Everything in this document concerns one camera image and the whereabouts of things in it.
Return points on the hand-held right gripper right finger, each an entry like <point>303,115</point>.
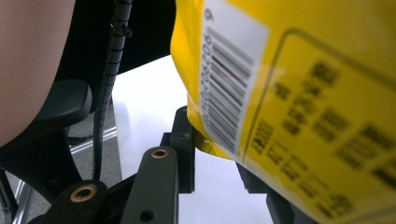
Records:
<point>277,211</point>

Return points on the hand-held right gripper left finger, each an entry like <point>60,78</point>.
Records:
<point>186,161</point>

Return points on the yellow green spouted pouch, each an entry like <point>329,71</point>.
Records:
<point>311,77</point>

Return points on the white table sheet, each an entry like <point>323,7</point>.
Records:
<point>146,102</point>

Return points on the aluminium floor rail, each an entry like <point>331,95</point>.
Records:
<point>84,144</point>

